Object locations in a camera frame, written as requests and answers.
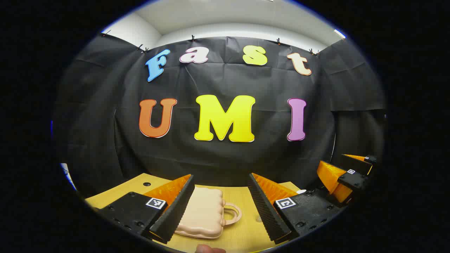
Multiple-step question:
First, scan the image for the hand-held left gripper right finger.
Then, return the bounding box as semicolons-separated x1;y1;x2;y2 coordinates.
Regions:
248;173;348;245

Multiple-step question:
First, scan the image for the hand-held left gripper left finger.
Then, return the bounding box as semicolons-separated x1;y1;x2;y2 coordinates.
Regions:
92;174;196;244

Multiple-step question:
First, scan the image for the beige hard-shell suitcase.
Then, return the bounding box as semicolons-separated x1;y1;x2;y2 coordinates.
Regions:
175;186;242;240

